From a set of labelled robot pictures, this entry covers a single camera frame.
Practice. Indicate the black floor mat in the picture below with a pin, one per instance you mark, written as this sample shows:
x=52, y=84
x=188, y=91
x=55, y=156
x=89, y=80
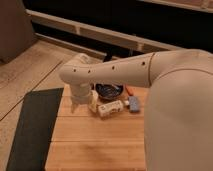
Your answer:
x=34, y=130

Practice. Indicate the dark round bowl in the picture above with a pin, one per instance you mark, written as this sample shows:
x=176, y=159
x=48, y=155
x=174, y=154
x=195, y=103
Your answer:
x=109, y=92

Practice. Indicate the wooden table top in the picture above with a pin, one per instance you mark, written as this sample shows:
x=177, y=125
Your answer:
x=82, y=141

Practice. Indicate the brown cabinet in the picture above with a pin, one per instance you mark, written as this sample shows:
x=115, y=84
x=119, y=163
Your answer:
x=16, y=31

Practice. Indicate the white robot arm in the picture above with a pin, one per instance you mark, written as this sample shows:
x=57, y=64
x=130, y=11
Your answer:
x=178, y=115

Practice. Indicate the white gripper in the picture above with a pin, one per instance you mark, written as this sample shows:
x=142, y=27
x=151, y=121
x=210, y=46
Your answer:
x=81, y=94

